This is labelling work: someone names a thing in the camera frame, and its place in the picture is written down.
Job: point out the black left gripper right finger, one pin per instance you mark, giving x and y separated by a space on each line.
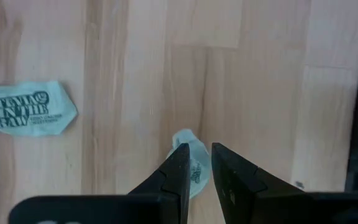
232 180

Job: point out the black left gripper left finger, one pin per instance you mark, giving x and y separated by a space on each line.
174 177

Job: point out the white green sweetener packet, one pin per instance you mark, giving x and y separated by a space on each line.
26 124
199 155

